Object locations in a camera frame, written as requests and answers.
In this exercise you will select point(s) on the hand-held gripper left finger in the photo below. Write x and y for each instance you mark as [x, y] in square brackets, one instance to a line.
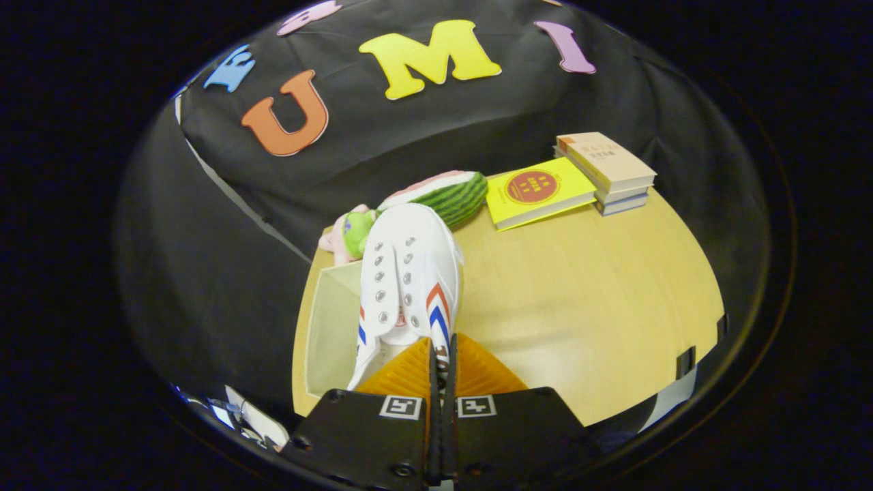
[372, 436]

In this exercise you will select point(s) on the beige fabric storage box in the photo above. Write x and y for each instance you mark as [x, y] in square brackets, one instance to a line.
[334, 327]

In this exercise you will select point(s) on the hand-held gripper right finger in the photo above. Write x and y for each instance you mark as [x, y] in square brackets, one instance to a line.
[518, 429]

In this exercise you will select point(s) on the pink and green plush toy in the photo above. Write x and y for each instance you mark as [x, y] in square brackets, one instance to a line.
[354, 232]

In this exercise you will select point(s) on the beige book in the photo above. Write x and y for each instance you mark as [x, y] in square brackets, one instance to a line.
[607, 160]

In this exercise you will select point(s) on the grey-blue book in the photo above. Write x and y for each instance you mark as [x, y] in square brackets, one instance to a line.
[624, 206]

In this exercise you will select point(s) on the black table clamp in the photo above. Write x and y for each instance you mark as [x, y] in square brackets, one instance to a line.
[685, 363]

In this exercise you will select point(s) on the white book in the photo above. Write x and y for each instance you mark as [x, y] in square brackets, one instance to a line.
[624, 194]

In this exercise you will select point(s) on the watermelon slice plush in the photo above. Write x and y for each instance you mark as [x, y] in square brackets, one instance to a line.
[457, 198]

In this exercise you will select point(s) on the white striped shoe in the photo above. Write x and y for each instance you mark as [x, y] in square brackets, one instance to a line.
[409, 259]

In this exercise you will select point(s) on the yellow book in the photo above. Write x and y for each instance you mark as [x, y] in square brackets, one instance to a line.
[573, 187]

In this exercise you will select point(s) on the white papers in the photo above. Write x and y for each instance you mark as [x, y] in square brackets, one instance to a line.
[262, 423]

